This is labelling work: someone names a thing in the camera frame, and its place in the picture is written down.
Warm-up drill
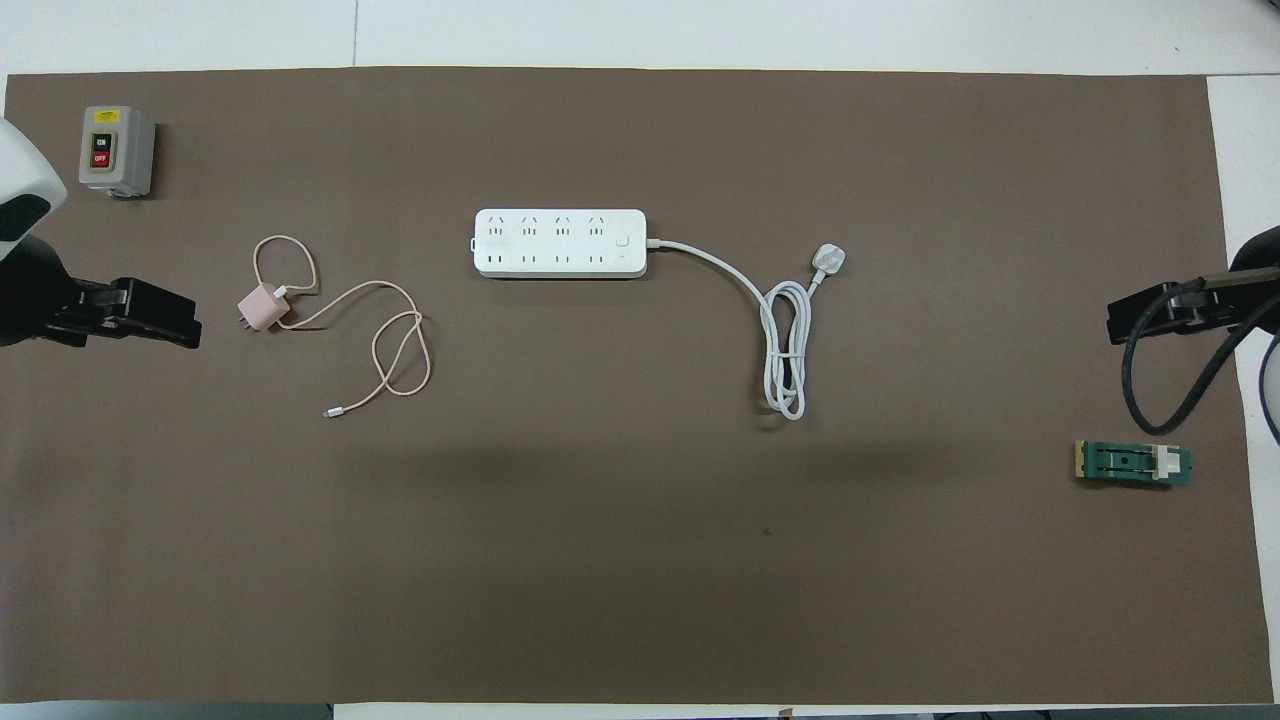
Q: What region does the white power strip with cord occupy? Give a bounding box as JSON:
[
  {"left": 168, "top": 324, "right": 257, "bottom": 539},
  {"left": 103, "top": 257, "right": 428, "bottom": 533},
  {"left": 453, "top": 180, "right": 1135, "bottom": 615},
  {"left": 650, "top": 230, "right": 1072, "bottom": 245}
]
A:
[{"left": 473, "top": 207, "right": 849, "bottom": 422}]

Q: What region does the green circuit board module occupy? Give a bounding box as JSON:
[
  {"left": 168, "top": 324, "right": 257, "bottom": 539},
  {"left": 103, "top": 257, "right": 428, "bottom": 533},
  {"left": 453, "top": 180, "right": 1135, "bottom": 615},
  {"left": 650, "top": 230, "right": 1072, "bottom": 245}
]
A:
[{"left": 1075, "top": 440, "right": 1194, "bottom": 490}]

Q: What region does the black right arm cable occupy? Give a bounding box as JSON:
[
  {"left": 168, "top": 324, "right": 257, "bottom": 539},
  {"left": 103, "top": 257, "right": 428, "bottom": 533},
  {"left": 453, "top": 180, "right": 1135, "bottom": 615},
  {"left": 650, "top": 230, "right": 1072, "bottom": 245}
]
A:
[{"left": 1121, "top": 268, "right": 1280, "bottom": 437}]

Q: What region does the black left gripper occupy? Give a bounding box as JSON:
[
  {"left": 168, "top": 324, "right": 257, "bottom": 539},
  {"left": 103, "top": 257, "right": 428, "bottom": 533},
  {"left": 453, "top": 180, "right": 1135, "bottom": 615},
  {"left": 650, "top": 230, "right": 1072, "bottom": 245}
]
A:
[{"left": 0, "top": 235, "right": 203, "bottom": 350}]

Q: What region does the grey push button switch box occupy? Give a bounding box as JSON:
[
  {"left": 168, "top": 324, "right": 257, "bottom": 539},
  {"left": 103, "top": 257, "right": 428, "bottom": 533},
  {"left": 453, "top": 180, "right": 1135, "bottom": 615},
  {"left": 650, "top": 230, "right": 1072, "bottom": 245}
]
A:
[{"left": 79, "top": 106, "right": 157, "bottom": 198}]

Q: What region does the pink charging cable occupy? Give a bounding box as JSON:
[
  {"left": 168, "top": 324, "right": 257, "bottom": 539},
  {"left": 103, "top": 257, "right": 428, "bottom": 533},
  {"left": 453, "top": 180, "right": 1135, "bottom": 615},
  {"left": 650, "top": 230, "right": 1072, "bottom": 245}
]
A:
[{"left": 252, "top": 235, "right": 434, "bottom": 419}]

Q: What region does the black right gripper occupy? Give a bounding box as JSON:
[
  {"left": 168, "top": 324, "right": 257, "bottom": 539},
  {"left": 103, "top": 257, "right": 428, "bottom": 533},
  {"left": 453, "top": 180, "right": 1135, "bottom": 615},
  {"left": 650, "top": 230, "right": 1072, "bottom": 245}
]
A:
[{"left": 1107, "top": 225, "right": 1280, "bottom": 347}]

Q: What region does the pink charger adapter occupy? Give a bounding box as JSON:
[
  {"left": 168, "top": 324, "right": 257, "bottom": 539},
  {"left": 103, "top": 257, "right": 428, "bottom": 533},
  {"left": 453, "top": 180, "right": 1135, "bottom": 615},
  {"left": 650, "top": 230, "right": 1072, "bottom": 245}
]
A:
[{"left": 236, "top": 284, "right": 291, "bottom": 335}]

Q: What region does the brown table mat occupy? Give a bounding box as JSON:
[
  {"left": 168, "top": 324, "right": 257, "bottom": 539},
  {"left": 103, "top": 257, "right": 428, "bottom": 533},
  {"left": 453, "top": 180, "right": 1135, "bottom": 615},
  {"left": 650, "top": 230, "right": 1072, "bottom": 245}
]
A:
[{"left": 0, "top": 68, "right": 1273, "bottom": 706}]

